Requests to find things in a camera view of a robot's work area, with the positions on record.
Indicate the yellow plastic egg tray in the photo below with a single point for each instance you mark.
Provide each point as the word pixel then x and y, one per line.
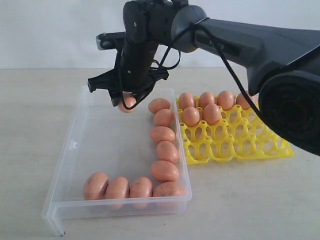
pixel 239 135

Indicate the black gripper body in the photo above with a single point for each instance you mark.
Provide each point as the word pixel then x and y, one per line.
pixel 140 82

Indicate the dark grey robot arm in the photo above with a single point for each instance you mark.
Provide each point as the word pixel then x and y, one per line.
pixel 282 64

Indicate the clear plastic storage box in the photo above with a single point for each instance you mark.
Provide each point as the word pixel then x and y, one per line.
pixel 101 138

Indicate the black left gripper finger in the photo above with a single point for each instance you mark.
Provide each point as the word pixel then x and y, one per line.
pixel 105 81

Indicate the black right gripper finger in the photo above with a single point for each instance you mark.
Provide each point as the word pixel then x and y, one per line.
pixel 116 96

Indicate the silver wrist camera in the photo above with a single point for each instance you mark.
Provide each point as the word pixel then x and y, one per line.
pixel 110 41

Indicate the brown egg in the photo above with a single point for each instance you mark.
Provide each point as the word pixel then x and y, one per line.
pixel 164 171
pixel 166 150
pixel 129 102
pixel 206 98
pixel 162 133
pixel 118 188
pixel 95 186
pixel 169 189
pixel 212 114
pixel 185 100
pixel 158 104
pixel 163 117
pixel 225 99
pixel 142 187
pixel 190 116
pixel 240 100

